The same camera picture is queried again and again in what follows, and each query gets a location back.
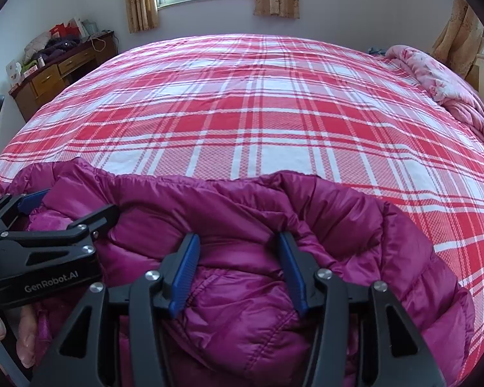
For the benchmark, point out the small blue cloth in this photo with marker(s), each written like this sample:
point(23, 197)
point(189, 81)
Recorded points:
point(377, 51)

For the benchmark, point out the pink floral blanket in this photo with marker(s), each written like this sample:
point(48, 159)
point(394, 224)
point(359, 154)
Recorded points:
point(435, 76)

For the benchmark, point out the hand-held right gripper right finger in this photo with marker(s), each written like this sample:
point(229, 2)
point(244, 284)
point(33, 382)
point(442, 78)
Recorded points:
point(292, 274)

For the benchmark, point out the pale green container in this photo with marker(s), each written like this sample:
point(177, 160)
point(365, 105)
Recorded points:
point(90, 27)

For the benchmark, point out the flat red white box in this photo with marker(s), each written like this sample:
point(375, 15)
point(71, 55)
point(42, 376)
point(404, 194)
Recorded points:
point(29, 72)

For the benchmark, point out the white paper bag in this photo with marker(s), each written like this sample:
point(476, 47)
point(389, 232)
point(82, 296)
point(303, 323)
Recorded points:
point(77, 27)

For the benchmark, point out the dark purple clothes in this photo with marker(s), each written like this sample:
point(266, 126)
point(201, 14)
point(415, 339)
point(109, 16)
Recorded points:
point(58, 48)

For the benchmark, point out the bed with red plaid sheet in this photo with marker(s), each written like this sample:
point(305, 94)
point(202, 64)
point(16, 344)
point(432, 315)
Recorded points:
point(266, 109)

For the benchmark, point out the brown wooden desk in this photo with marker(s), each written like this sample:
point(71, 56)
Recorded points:
point(44, 84)

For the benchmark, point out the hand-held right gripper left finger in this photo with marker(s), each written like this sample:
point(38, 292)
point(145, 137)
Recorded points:
point(183, 278)

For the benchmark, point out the green cloth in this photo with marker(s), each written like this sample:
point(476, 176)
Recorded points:
point(30, 65)

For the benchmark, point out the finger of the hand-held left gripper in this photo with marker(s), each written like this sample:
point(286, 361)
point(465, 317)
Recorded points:
point(96, 217)
point(32, 201)

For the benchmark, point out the red gift bag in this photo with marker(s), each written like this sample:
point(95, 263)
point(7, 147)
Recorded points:
point(62, 31)

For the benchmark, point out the pale cloth pile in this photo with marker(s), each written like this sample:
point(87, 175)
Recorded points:
point(36, 46)

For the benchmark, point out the magenta quilted down jacket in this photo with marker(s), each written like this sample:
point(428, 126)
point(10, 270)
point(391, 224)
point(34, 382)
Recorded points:
point(234, 217)

